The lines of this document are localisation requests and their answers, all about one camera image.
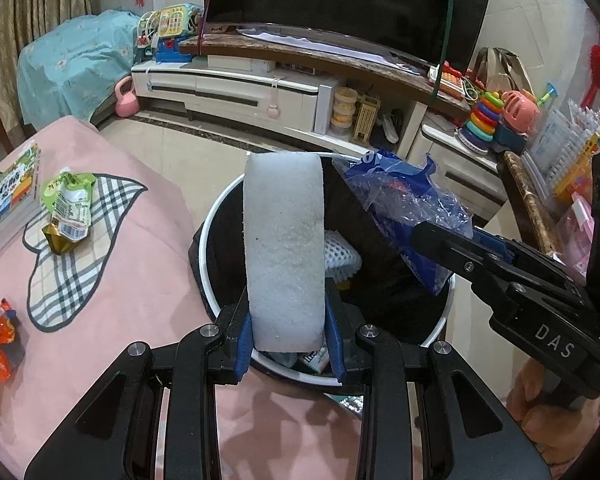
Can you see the brown marble table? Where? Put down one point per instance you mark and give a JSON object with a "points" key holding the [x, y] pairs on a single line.
{"points": [[530, 200]]}

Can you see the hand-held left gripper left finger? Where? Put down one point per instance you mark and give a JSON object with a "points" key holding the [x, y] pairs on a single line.
{"points": [[242, 355]]}

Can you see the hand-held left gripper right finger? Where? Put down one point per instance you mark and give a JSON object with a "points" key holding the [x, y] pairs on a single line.
{"points": [[336, 355]]}

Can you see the white flat box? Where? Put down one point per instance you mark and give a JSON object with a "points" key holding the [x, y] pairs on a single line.
{"points": [[240, 63]]}

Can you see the silver foil mat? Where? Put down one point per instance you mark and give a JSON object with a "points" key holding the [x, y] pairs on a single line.
{"points": [[347, 405]]}

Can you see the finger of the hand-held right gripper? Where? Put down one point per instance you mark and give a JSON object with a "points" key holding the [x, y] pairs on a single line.
{"points": [[495, 246], [460, 257]]}

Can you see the white foam net sleeve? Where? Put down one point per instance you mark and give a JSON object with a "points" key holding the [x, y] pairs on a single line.
{"points": [[341, 255]]}

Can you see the green ribbon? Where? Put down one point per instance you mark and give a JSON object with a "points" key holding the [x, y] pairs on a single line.
{"points": [[445, 35]]}

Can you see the toy cash register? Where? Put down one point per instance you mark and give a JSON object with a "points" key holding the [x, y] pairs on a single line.
{"points": [[172, 30]]}

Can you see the tan wooden rack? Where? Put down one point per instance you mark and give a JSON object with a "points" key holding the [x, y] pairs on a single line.
{"points": [[366, 120]]}

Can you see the white foam block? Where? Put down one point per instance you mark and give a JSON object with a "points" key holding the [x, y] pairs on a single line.
{"points": [[285, 250]]}

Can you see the pink plastic packet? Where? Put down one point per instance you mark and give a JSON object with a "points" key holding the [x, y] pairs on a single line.
{"points": [[577, 235]]}

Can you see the pink cabinet safety lock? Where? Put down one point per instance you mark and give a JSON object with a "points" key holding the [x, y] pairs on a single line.
{"points": [[273, 107]]}

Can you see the teal cloth cover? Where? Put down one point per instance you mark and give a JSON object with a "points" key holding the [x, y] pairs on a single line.
{"points": [[70, 65]]}

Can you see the white yellow plastic toy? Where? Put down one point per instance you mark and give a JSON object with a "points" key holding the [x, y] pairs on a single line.
{"points": [[570, 150]]}

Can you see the stacked yellow containers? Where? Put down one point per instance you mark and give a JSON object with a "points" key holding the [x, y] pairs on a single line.
{"points": [[343, 110]]}

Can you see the red snack wrapper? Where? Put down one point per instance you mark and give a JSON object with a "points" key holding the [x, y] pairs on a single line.
{"points": [[9, 335]]}

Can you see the white television cabinet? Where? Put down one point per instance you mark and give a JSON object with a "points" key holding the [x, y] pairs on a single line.
{"points": [[220, 87]]}

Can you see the blue yellow toy trumpet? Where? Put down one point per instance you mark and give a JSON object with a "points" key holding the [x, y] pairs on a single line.
{"points": [[550, 94]]}

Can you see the pink ribbon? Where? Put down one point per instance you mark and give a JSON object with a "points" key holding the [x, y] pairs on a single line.
{"points": [[207, 5]]}

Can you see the white bin with black liner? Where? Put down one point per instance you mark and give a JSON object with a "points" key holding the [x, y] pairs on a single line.
{"points": [[390, 305]]}

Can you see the red toy telephone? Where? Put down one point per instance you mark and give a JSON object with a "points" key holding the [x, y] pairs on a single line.
{"points": [[451, 82]]}

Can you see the tan striped bag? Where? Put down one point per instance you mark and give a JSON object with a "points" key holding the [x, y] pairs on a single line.
{"points": [[500, 67]]}

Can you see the blue plastic bag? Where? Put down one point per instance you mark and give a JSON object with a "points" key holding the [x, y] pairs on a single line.
{"points": [[395, 200]]}

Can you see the pink kettlebell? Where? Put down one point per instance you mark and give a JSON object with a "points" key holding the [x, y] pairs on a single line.
{"points": [[126, 102]]}

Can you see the stack of children's books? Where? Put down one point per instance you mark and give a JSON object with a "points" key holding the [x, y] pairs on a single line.
{"points": [[5, 195]]}

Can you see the person's right hand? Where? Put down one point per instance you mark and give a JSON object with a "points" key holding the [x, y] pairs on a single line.
{"points": [[545, 420]]}

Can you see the green snack pouch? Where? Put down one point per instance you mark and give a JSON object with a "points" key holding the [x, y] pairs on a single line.
{"points": [[70, 205]]}

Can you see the pink perforated toy ball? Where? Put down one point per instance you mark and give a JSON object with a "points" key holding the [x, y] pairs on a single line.
{"points": [[522, 112]]}

